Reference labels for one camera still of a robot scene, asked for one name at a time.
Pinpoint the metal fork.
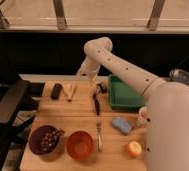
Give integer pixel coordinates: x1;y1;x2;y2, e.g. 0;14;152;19
96;122;102;152

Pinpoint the black handled brush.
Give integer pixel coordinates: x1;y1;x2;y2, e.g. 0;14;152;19
92;82;107;116

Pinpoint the blue sponge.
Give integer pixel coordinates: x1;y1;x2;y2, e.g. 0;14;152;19
111;117;132;135

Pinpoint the pale yellow banana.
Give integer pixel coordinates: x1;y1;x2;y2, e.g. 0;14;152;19
66;83;76;101

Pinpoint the white cup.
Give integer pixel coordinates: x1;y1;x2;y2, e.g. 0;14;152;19
138;106;148;126

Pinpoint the green plastic tray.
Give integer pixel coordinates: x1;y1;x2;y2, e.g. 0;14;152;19
108;74;146;111

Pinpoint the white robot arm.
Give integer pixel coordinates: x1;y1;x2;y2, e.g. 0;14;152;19
79;37;189;171

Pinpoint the purple bowl with grapes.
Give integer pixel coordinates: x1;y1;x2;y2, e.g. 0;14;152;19
29;125;65;155

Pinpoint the black rectangular block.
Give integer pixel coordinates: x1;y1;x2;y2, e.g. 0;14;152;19
50;83;62;99

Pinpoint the orange bowl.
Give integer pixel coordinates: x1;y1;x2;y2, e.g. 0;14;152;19
66;131;94;160

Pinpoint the black office chair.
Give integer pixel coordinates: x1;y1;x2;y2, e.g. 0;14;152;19
0;80;44;171

